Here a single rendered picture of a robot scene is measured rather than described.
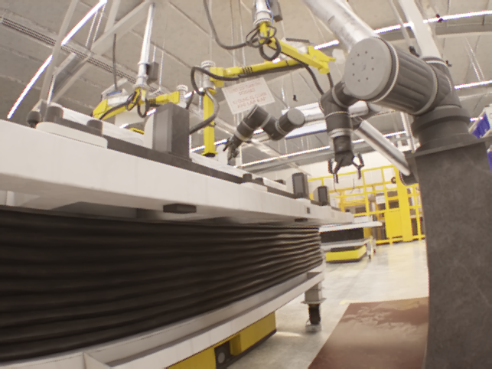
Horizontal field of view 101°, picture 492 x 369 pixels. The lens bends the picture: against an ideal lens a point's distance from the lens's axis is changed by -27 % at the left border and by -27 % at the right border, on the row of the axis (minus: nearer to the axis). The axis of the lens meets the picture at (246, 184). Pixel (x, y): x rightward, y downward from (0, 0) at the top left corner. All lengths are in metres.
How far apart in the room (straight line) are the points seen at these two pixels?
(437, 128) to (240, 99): 1.41
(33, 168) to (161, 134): 0.35
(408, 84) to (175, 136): 0.64
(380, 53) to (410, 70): 0.11
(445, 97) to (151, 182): 0.91
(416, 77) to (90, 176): 0.83
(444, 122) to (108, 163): 0.93
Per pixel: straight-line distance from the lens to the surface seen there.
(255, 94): 2.05
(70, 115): 0.67
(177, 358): 0.78
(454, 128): 0.99
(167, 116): 0.64
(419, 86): 0.89
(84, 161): 0.41
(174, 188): 0.52
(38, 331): 0.72
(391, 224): 11.09
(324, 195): 1.85
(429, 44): 5.66
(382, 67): 0.79
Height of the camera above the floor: 0.69
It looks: 12 degrees up
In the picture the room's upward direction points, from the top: 4 degrees counter-clockwise
